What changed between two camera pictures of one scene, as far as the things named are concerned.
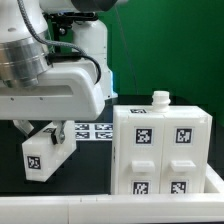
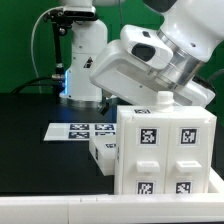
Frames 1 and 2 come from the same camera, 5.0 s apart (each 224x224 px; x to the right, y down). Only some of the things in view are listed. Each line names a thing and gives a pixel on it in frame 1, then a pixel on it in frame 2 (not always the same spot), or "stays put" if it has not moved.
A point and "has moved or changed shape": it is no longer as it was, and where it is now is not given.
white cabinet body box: (160, 152) has moved or changed shape
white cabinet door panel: (140, 154) has moved or changed shape
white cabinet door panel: (183, 161) has moved or changed shape
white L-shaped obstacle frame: (160, 207) stays put
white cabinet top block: (43, 156) to (103, 150)
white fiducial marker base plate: (93, 131) stays put
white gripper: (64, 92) to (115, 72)
